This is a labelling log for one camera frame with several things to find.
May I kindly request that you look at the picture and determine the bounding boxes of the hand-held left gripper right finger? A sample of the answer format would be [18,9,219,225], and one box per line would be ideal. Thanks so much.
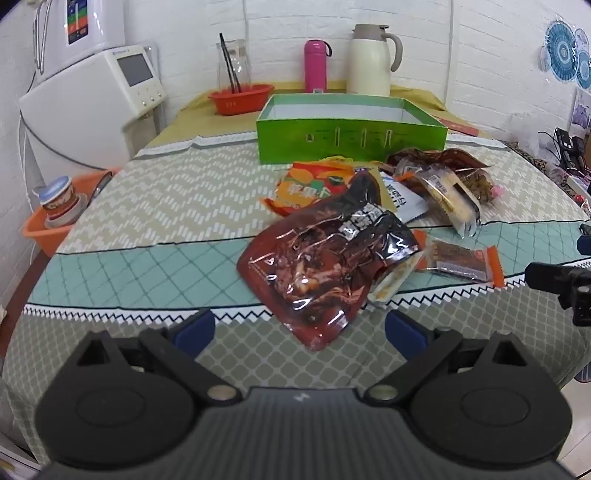
[361,308,525,408]

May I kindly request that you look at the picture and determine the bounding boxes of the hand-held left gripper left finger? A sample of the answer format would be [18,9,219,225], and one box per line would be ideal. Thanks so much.
[71,308,245,408]

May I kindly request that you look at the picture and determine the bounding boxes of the clear bar packet orange ends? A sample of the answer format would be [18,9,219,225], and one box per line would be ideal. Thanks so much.
[413,229,504,288]
[392,159,439,195]

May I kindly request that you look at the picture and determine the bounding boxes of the dark red snack pouch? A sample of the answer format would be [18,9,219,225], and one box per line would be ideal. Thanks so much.
[236,173,423,352]

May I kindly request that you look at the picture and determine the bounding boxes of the clear cracker packet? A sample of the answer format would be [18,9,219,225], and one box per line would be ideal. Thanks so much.
[406,168,483,238]

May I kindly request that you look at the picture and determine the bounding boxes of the white and blue snack packet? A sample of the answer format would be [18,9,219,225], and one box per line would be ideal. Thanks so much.
[369,168,428,224]

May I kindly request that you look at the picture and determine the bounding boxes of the pink-edged peanut snack bag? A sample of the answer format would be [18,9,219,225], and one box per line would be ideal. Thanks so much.
[385,147,492,185]

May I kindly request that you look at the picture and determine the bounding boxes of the orange snack packet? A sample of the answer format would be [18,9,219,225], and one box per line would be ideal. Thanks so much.
[261,156,370,217]

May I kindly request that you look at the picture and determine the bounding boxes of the green cardboard box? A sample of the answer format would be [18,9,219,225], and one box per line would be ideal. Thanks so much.
[255,93,448,165]

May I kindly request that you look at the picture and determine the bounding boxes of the dark patterned cloth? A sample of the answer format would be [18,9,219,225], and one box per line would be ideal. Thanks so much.
[501,138,591,217]

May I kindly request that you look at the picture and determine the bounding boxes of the black chargers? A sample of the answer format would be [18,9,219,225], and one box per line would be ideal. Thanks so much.
[553,128,591,168]

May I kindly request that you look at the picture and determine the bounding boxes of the patterned tablecloth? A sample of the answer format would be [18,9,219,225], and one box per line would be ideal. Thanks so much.
[0,131,591,462]

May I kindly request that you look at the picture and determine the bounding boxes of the clear plastic bag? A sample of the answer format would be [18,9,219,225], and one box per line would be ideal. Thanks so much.
[508,112,541,158]

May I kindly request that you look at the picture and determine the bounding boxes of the small blue paper fan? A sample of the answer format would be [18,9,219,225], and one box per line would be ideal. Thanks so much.
[574,44,591,90]

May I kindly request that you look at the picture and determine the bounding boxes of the red envelope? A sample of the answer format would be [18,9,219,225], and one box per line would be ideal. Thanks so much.
[436,116,481,137]

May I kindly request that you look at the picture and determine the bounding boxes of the orange plastic basin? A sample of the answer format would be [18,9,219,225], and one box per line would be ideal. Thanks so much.
[23,170,114,257]

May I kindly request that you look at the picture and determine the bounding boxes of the instant noodle cup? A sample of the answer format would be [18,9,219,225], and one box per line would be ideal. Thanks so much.
[39,175,86,229]

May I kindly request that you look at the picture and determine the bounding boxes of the large blue paper fan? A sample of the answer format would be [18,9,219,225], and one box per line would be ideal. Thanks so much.
[539,18,579,83]

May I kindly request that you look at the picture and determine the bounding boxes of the red plastic basket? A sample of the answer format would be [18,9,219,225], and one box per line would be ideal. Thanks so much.
[208,84,274,116]

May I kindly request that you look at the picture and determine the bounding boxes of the white appliance with screen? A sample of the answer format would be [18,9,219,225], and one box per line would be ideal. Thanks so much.
[19,44,168,171]

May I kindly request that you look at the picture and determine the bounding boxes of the cream thermal jug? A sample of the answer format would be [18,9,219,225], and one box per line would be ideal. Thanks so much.
[346,23,403,97]

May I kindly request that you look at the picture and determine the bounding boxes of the glass carafe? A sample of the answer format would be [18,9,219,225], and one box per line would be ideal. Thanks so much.
[215,39,252,93]

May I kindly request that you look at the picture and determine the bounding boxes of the pink thermos bottle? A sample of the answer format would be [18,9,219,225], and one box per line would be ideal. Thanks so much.
[303,40,333,94]

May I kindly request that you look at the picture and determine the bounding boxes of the white water purifier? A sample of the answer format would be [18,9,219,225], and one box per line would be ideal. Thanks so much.
[44,0,126,84]

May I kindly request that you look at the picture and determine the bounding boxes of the wall photo prints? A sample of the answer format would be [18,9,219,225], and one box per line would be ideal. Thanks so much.
[571,89,591,136]

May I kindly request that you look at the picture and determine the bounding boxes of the metal hose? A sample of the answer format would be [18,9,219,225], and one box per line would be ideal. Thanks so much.
[31,0,51,75]

